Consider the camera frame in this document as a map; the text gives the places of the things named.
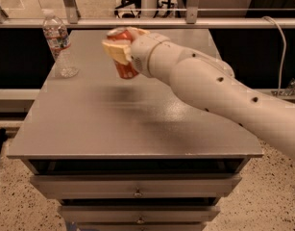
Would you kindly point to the orange coke can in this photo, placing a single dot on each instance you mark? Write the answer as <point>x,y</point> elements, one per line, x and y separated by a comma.
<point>125,71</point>

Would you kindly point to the grey drawer cabinet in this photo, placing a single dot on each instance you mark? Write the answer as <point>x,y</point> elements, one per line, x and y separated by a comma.
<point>99,124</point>

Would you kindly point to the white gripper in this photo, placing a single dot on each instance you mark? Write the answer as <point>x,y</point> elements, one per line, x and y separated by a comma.
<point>143,52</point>

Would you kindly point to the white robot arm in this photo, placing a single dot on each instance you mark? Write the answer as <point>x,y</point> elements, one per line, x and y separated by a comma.
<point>205,83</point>

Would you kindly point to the clear plastic water bottle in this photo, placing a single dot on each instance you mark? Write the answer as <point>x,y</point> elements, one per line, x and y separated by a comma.
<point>59,43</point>

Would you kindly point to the grey drawer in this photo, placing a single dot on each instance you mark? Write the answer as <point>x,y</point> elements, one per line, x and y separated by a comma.
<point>138,214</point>
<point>135,186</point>

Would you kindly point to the lower grey drawer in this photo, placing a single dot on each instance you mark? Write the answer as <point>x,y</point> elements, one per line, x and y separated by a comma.
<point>138,214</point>

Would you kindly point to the upper grey drawer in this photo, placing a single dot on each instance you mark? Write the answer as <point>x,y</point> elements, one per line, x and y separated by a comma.
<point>135,186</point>

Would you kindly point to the metal window railing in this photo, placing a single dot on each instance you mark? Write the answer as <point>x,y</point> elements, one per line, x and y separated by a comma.
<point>151,13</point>

